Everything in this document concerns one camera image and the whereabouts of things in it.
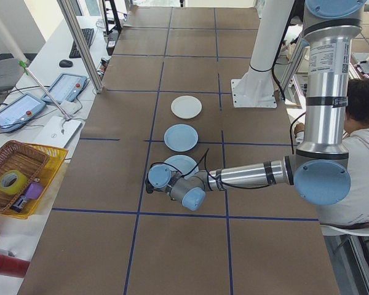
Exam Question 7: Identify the light blue round plate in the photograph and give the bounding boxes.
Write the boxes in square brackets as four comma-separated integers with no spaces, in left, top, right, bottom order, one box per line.
[164,154,200,181]
[164,124,200,153]

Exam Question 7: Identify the white round plate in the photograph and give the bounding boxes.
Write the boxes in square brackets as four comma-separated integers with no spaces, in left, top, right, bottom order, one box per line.
[170,95,203,120]

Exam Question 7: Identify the yellow plastic basket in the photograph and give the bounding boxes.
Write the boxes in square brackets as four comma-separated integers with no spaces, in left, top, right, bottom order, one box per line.
[9,141,69,220]

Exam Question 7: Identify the white laptop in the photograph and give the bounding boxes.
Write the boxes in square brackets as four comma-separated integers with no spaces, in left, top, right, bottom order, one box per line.
[33,116,84,162]

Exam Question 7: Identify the purple plastic object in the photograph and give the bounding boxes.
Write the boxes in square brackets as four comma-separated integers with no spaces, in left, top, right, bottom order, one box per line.
[25,182,45,201]

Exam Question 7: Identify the yellow-green tape roll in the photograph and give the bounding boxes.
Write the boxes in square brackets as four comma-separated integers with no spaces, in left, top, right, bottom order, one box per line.
[0,170,29,196]

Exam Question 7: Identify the blue teach pendant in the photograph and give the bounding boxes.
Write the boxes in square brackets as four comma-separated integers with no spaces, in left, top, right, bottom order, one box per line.
[0,93,47,133]
[41,73,89,104]

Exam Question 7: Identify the small black device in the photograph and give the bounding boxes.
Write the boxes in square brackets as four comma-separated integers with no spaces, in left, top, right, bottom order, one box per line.
[9,195,28,213]

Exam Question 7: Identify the brown wicker basket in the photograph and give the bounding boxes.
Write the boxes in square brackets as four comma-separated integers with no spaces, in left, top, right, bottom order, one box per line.
[0,140,50,214]

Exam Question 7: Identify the thin metal rod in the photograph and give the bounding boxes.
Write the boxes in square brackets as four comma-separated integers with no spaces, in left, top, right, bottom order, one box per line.
[23,69,73,121]

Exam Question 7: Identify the black box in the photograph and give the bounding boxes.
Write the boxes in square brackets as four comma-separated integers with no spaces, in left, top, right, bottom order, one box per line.
[106,30,120,57]

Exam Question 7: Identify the black keyboard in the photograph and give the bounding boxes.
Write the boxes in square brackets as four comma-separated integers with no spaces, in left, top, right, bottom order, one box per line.
[68,28,95,59]

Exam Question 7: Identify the red cylinder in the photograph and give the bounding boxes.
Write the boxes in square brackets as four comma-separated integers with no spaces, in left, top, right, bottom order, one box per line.
[0,252,31,279]

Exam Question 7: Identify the black metal stand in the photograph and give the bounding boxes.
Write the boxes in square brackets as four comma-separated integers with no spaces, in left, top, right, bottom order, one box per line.
[101,0,125,35]

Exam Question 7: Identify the grey office chair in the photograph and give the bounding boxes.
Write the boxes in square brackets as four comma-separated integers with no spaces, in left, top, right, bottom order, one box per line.
[0,58,25,95]

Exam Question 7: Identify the white pipe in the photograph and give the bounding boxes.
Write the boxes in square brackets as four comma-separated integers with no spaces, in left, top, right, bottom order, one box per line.
[0,0,28,67]

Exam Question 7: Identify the person in grey hoodie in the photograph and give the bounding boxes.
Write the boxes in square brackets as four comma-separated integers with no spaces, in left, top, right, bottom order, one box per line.
[290,78,369,230]

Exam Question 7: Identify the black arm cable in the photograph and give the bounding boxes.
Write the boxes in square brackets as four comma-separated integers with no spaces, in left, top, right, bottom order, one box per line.
[149,147,267,190]

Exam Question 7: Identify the aluminium frame post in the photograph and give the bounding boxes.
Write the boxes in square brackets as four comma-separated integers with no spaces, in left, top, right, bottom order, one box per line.
[57,0,106,95]

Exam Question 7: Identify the black pedestal cable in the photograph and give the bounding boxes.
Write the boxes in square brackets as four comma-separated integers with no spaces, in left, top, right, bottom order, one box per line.
[271,36,302,104]

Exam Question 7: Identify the metal frame bar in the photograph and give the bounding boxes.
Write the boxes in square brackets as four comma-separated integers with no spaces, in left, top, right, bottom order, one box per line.
[281,36,310,102]

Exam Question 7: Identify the white square base plate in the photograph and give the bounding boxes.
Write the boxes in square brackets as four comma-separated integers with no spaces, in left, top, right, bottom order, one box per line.
[351,52,369,75]

